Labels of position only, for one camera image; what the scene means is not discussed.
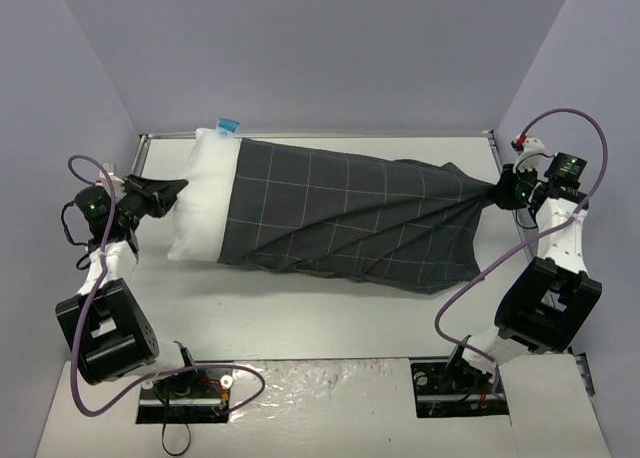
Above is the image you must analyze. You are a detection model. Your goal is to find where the white pillow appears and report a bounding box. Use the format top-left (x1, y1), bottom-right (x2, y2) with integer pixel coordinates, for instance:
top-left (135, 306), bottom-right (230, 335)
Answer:
top-left (167, 126), bottom-right (242, 262)

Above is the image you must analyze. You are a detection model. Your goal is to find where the dark grey checked pillowcase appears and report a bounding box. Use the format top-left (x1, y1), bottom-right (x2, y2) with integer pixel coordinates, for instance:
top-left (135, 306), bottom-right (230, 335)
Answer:
top-left (218, 140), bottom-right (491, 294)

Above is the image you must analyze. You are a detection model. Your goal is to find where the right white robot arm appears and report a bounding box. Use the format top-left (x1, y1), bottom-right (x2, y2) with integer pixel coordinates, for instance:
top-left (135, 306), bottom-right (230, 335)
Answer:
top-left (443, 153), bottom-right (602, 391)

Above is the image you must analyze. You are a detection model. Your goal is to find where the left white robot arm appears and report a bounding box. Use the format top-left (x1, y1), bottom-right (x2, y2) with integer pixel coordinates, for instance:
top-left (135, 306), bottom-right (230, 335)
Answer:
top-left (55, 175), bottom-right (188, 385)

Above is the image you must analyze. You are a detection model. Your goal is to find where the blue white care label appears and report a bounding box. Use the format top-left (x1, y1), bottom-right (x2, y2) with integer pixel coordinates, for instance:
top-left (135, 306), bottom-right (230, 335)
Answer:
top-left (215, 118), bottom-right (239, 137)

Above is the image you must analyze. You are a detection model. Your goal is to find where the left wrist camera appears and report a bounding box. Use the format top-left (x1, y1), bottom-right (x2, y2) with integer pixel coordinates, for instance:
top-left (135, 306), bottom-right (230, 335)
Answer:
top-left (95, 162), bottom-right (123, 187)

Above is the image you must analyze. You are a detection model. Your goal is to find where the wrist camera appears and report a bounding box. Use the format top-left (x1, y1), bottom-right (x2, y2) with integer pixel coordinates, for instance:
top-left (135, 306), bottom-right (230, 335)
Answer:
top-left (95, 162), bottom-right (123, 187)
top-left (511, 136), bottom-right (548, 173)

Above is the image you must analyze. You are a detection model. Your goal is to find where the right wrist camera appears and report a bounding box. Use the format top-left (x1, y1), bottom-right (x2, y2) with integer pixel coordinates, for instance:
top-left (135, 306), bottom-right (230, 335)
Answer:
top-left (511, 136), bottom-right (548, 173)

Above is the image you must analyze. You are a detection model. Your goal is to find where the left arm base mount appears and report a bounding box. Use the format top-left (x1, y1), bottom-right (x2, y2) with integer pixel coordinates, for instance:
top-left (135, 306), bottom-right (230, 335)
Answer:
top-left (135, 363), bottom-right (233, 425)

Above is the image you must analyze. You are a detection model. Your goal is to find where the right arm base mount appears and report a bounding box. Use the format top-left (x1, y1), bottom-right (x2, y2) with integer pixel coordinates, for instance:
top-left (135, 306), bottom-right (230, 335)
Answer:
top-left (410, 359), bottom-right (509, 419)

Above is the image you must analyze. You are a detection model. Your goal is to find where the black cable loop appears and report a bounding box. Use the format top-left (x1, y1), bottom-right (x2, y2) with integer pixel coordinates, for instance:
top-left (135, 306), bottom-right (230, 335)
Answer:
top-left (158, 417), bottom-right (193, 454)

